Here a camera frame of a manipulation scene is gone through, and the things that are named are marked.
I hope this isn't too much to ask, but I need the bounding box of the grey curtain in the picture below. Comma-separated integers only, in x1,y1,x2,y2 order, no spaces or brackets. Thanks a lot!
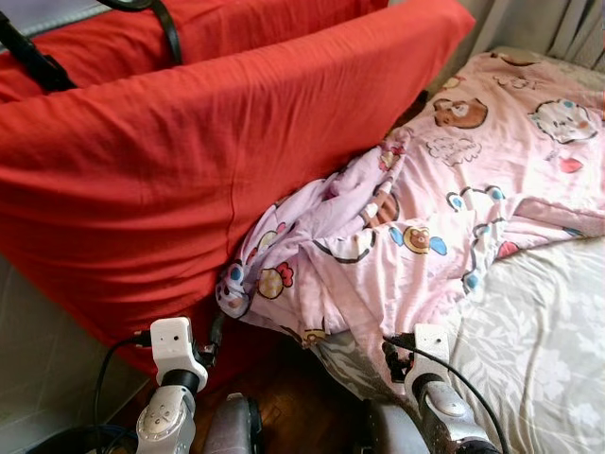
454,0,605,73

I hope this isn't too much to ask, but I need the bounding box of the grey robot right leg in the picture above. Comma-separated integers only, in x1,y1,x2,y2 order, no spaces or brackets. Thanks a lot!
364,397,431,454

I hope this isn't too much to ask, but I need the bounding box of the pink cartoon blanket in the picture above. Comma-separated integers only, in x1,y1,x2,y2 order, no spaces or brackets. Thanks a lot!
216,49,605,398

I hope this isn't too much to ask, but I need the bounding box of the grey robot left leg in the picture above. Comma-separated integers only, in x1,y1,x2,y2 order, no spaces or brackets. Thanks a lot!
203,393,264,454

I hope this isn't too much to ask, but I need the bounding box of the black curved strap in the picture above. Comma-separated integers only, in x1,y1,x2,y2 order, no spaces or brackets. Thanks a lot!
95,0,182,67

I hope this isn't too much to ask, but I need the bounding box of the grey fabric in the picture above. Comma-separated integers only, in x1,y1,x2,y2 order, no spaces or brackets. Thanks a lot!
0,0,110,37

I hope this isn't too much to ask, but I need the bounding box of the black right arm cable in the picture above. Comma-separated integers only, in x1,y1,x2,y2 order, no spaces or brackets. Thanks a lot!
383,333,511,454

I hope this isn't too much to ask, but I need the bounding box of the black straight strap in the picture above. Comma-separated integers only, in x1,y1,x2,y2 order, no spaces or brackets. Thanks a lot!
0,9,77,94

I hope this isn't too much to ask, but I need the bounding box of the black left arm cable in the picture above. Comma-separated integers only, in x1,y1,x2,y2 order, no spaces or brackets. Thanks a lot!
93,330,157,447

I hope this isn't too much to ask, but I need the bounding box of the grey robot leg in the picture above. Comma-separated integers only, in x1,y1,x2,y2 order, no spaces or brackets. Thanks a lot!
203,393,264,454
364,397,431,454

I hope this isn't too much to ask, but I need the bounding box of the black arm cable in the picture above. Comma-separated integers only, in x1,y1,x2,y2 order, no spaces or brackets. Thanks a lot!
93,330,157,447
383,333,511,454

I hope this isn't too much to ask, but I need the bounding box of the red covered mattress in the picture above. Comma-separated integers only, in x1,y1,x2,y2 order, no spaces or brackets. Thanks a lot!
0,0,476,375

